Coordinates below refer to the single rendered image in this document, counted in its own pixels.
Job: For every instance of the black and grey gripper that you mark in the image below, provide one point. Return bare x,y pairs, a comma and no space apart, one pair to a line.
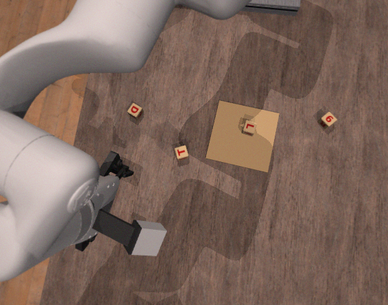
105,193

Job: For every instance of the beige block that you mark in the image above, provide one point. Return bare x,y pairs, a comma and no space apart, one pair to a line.
181,153
135,111
327,120
249,128

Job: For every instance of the tan flat mat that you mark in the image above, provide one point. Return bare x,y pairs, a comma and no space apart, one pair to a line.
229,145

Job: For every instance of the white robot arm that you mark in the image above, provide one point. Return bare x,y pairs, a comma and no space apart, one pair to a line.
45,179

